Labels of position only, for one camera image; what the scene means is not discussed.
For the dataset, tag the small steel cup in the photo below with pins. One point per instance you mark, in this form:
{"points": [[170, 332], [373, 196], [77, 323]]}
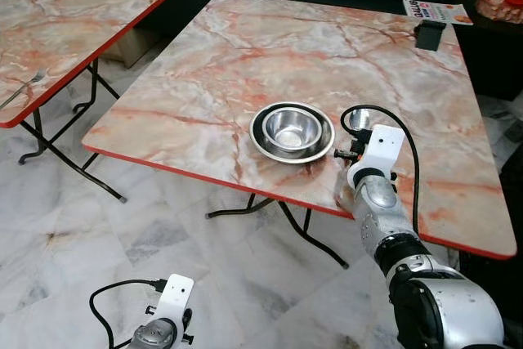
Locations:
{"points": [[359, 119]]}

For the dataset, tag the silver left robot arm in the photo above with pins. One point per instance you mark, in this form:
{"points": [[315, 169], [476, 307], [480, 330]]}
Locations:
{"points": [[155, 336]]}

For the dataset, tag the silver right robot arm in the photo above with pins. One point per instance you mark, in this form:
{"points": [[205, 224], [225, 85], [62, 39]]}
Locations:
{"points": [[425, 300]]}

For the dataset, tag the steel bowl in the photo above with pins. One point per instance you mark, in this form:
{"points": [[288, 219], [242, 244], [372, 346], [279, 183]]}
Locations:
{"points": [[292, 130]]}

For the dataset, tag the round steel plate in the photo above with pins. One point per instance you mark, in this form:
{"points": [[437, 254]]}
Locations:
{"points": [[270, 153]]}

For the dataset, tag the large marble folding table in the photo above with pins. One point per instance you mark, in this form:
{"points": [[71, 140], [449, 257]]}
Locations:
{"points": [[327, 63]]}

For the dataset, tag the small black box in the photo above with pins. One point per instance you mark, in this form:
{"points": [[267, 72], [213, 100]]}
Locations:
{"points": [[430, 35]]}

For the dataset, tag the white orange printed leaflet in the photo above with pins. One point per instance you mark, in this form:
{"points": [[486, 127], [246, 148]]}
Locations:
{"points": [[437, 11]]}

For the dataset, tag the steel fork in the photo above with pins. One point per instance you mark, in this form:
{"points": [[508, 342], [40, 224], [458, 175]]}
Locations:
{"points": [[24, 87]]}

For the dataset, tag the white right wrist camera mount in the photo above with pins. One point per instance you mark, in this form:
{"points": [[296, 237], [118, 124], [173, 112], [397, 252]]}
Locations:
{"points": [[377, 149]]}

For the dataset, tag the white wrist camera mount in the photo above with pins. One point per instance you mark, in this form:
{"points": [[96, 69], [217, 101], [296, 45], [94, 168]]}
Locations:
{"points": [[377, 149], [173, 296]]}

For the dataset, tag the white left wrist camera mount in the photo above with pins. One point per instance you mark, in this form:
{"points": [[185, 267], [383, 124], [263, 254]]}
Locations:
{"points": [[173, 296]]}

